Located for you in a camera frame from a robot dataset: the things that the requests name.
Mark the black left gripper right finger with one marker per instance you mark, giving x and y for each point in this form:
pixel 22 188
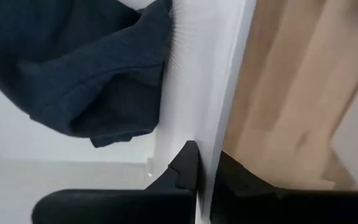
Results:
pixel 291 208

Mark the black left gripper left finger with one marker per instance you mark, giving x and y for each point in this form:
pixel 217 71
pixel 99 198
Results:
pixel 120 207

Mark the navy blue garment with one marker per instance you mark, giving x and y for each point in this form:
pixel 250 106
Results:
pixel 73 62

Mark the white perforated laundry basket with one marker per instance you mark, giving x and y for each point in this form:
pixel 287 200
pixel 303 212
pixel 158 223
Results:
pixel 194 77

